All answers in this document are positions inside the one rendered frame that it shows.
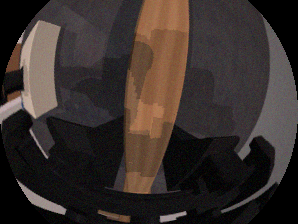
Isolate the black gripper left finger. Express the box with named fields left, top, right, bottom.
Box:
left=47, top=116, right=124, bottom=188

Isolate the brown wooden post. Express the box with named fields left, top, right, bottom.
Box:
left=117, top=176, right=136, bottom=222

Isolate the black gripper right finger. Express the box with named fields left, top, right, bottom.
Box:
left=162, top=124, right=239, bottom=192

